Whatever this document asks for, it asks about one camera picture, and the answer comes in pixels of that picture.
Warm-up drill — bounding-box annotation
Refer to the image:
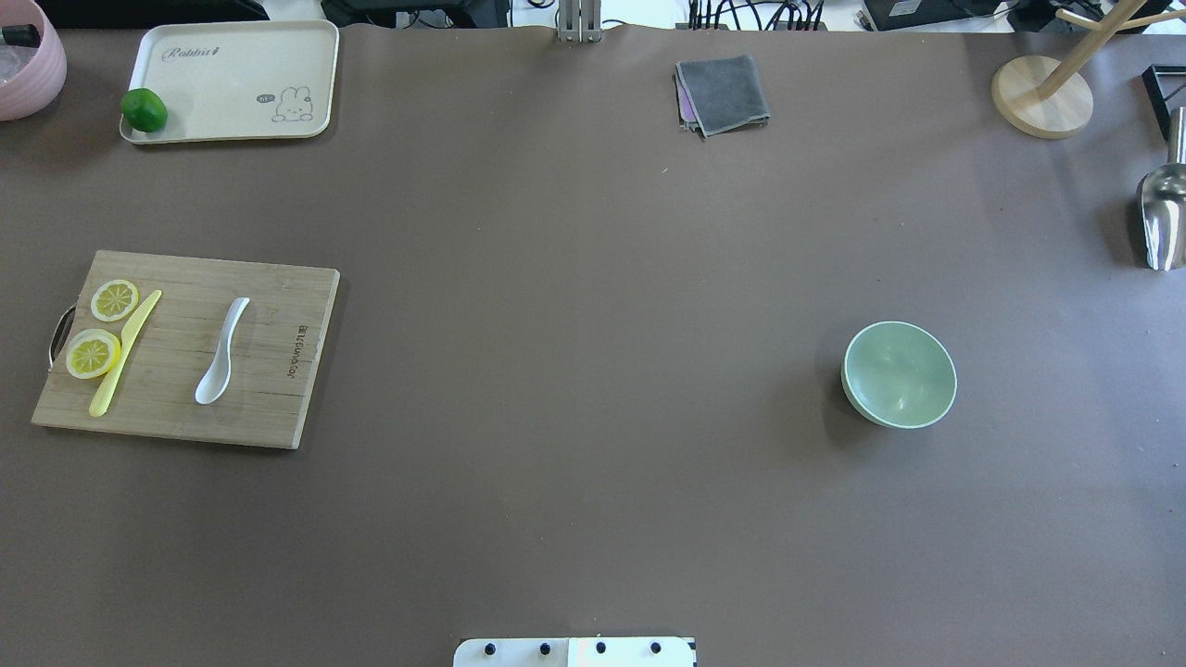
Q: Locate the light green bowl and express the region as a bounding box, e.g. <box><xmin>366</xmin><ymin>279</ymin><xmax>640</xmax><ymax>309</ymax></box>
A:
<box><xmin>841</xmin><ymin>320</ymin><xmax>958</xmax><ymax>430</ymax></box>

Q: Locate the pink bowl with ice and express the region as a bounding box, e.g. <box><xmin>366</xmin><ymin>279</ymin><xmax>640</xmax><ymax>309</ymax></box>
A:
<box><xmin>1</xmin><ymin>1</ymin><xmax>66</xmax><ymax>122</ymax></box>

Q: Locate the grey folded cloth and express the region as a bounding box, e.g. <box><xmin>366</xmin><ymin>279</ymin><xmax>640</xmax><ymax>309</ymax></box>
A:
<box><xmin>674</xmin><ymin>55</ymin><xmax>771</xmax><ymax>138</ymax></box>

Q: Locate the bamboo cutting board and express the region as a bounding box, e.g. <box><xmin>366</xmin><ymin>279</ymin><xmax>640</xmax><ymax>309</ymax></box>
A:
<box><xmin>32</xmin><ymin>250</ymin><xmax>340</xmax><ymax>450</ymax></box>

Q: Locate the cream rabbit tray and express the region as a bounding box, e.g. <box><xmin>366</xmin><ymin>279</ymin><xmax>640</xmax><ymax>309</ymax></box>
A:
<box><xmin>120</xmin><ymin>19</ymin><xmax>339</xmax><ymax>145</ymax></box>

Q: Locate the green lime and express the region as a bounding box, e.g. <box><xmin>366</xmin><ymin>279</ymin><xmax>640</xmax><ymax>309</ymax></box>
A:
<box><xmin>120</xmin><ymin>87</ymin><xmax>170</xmax><ymax>132</ymax></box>

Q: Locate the yellow plastic knife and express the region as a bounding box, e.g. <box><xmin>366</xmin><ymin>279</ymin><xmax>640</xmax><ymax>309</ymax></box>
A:
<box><xmin>88</xmin><ymin>290</ymin><xmax>162</xmax><ymax>418</ymax></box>

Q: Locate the stacked lemon slice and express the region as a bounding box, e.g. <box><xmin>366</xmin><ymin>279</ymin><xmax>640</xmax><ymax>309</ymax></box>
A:
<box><xmin>65</xmin><ymin>328</ymin><xmax>121</xmax><ymax>380</ymax></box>

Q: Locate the wooden mug tree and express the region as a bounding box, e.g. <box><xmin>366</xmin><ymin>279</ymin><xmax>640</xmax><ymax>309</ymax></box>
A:
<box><xmin>990</xmin><ymin>1</ymin><xmax>1185</xmax><ymax>140</ymax></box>

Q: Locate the metal scoop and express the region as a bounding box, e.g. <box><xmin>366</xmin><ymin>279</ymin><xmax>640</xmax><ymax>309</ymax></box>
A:
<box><xmin>1139</xmin><ymin>108</ymin><xmax>1185</xmax><ymax>271</ymax></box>

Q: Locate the aluminium frame post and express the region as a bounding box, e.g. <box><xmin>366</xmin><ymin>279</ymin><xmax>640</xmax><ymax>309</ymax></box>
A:
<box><xmin>556</xmin><ymin>0</ymin><xmax>602</xmax><ymax>43</ymax></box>

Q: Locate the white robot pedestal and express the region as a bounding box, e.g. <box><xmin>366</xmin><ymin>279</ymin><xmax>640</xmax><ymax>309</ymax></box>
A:
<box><xmin>452</xmin><ymin>635</ymin><xmax>699</xmax><ymax>666</ymax></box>

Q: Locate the lemon slice near handle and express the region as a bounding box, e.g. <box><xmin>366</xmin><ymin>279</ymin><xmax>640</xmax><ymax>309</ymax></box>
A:
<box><xmin>90</xmin><ymin>279</ymin><xmax>141</xmax><ymax>322</ymax></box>

